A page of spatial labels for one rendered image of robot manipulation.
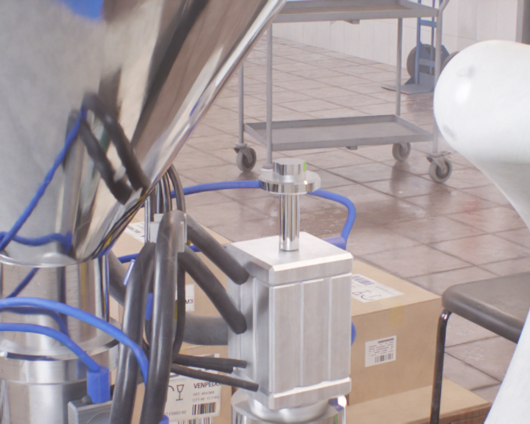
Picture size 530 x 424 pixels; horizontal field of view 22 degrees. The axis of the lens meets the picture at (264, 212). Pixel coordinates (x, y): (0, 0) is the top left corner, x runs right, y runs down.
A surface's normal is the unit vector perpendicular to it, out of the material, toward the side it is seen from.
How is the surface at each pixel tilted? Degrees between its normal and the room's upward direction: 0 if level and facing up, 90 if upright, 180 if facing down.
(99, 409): 90
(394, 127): 0
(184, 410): 90
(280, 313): 90
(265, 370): 90
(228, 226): 0
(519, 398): 41
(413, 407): 0
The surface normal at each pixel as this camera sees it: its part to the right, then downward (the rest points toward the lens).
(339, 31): -0.87, 0.12
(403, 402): 0.00, -0.97
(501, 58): -0.24, -0.65
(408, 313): 0.52, 0.22
